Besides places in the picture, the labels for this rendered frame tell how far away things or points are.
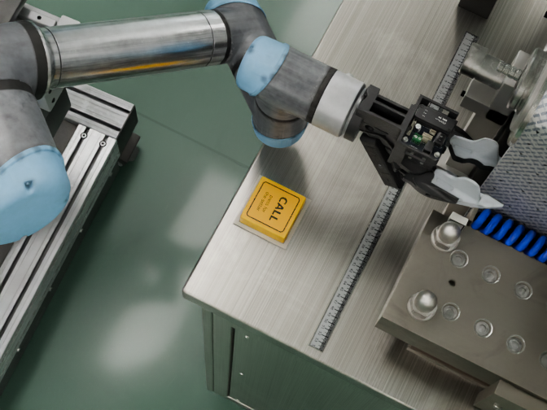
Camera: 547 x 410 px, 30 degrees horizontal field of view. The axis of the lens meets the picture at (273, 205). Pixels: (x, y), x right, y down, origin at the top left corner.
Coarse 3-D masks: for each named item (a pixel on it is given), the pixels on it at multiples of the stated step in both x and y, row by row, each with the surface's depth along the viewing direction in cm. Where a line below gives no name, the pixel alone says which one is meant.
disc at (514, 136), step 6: (546, 78) 107; (546, 84) 106; (540, 90) 107; (540, 96) 107; (534, 102) 107; (534, 108) 107; (528, 114) 108; (522, 120) 111; (528, 120) 108; (522, 126) 109; (510, 132) 118; (516, 132) 111; (522, 132) 110; (510, 138) 114; (516, 138) 111; (510, 144) 113
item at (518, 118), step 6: (546, 66) 108; (546, 72) 108; (540, 78) 108; (540, 84) 108; (534, 90) 108; (534, 96) 109; (528, 102) 109; (522, 108) 112; (528, 108) 109; (516, 114) 115; (522, 114) 110; (516, 120) 111; (510, 126) 115; (516, 126) 112
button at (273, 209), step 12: (264, 180) 143; (264, 192) 143; (276, 192) 143; (288, 192) 143; (252, 204) 142; (264, 204) 142; (276, 204) 142; (288, 204) 142; (300, 204) 142; (240, 216) 141; (252, 216) 141; (264, 216) 141; (276, 216) 142; (288, 216) 142; (252, 228) 143; (264, 228) 141; (276, 228) 141; (288, 228) 141
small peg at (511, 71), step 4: (500, 64) 116; (504, 64) 116; (508, 64) 116; (500, 68) 116; (504, 68) 116; (508, 68) 116; (512, 68) 116; (516, 68) 116; (500, 72) 116; (504, 72) 116; (508, 72) 116; (512, 72) 115; (516, 72) 115; (520, 72) 115; (508, 76) 116; (512, 76) 116; (516, 76) 116; (516, 80) 116
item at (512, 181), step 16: (512, 160) 118; (528, 160) 116; (496, 176) 124; (512, 176) 122; (528, 176) 120; (544, 176) 118; (480, 192) 130; (496, 192) 128; (512, 192) 126; (528, 192) 123; (544, 192) 122; (496, 208) 132; (512, 208) 130; (528, 208) 127; (544, 208) 125; (528, 224) 131; (544, 224) 129
